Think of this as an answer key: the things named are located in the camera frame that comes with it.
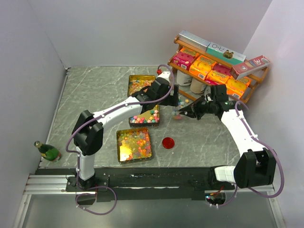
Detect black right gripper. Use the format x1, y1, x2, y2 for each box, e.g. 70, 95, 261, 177
180, 95, 216, 120

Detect clear glass jar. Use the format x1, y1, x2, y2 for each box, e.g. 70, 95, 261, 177
171, 105, 183, 120

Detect gold tin of star candies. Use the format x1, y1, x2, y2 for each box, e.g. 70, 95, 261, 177
129, 105, 160, 127

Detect gold tin of stick candies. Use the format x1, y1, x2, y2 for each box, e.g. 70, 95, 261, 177
127, 75, 156, 96

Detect red jar lid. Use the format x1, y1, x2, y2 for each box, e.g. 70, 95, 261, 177
162, 137, 175, 149

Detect gold tin of gummy candies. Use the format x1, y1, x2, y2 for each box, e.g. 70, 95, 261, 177
116, 127, 153, 164

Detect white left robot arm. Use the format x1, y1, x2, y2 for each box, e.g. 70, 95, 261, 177
68, 70, 179, 191

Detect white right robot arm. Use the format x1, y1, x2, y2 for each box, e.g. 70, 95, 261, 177
179, 85, 276, 190

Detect white cup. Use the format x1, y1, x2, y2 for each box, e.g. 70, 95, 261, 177
176, 71, 192, 86

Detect beige cup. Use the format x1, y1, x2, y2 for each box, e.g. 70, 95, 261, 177
190, 78, 207, 94

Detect wooden two-tier shelf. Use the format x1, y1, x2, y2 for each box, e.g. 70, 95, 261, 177
168, 30, 271, 103

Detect pink orange sponge box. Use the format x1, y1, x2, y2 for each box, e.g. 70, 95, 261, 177
205, 63, 232, 85

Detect orange yellow sponge box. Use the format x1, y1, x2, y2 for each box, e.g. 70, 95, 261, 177
225, 76, 252, 99

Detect silver long box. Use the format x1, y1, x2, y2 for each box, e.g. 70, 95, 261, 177
178, 30, 210, 51

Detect red long box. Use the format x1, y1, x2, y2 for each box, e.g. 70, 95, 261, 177
230, 55, 271, 79

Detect teal cat box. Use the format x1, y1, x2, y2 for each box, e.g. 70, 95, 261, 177
206, 42, 246, 65

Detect green champagne bottle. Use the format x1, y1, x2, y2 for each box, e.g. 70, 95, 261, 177
34, 141, 61, 162

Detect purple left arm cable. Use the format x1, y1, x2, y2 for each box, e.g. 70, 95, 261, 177
65, 64, 175, 190

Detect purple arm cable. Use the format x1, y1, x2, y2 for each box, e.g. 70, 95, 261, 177
223, 95, 285, 207
65, 64, 175, 190

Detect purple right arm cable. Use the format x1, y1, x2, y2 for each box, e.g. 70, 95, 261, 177
223, 95, 285, 207

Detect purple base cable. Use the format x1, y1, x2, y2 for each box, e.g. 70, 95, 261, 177
75, 185, 117, 216

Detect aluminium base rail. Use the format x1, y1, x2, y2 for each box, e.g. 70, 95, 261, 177
23, 175, 72, 195

